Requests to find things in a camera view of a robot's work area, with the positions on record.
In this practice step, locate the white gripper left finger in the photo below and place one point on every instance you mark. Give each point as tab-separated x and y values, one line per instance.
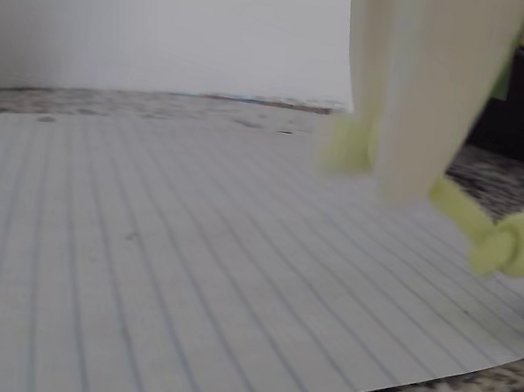
374	48

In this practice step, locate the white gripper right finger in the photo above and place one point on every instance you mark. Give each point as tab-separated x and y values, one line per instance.
444	86

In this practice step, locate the white foam board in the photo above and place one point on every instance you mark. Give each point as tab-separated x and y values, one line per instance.
148	8

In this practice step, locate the lined paper sheet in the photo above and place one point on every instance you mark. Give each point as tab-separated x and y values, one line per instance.
129	259

